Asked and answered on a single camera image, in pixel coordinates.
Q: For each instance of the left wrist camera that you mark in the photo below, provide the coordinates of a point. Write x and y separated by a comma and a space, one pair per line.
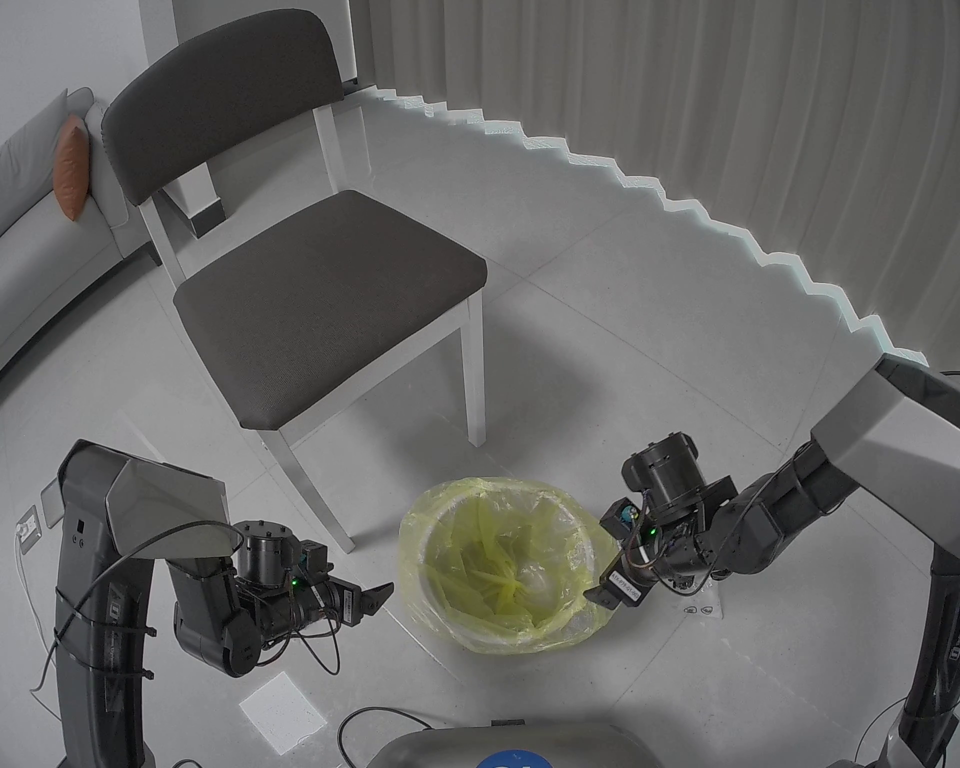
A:
315, 559

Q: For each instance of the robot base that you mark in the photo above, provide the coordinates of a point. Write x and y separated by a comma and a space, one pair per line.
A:
450, 750

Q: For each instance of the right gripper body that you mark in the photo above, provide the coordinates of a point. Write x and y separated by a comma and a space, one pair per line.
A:
637, 577

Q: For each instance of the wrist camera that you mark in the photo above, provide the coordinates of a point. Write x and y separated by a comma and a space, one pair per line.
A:
315, 559
619, 517

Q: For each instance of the yellow plastic bag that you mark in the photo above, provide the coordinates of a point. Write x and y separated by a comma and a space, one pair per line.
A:
480, 622

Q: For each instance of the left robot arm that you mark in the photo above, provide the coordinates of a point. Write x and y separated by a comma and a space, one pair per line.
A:
150, 495

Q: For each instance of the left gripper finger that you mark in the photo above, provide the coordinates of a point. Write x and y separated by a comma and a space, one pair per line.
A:
375, 598

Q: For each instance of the white curtain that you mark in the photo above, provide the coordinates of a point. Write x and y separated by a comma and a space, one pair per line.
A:
675, 90

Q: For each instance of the pale grey sofa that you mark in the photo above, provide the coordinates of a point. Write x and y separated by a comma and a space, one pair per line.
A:
45, 277

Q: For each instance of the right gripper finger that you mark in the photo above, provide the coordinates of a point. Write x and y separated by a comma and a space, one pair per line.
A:
598, 595

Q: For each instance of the grey cushion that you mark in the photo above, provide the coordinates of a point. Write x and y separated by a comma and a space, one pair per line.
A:
30, 157

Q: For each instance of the white trash bin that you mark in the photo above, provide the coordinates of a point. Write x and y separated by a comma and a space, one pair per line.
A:
450, 517

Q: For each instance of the grey chair with white legs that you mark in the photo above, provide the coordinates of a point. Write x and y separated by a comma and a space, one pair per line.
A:
315, 300

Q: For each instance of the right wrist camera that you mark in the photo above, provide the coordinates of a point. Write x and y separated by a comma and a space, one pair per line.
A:
619, 517

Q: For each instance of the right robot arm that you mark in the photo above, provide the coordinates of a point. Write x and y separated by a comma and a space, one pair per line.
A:
885, 450

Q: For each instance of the orange cushion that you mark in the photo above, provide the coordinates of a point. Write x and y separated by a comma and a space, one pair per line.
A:
73, 169

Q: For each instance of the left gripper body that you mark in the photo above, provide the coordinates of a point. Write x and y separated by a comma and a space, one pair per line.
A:
330, 604

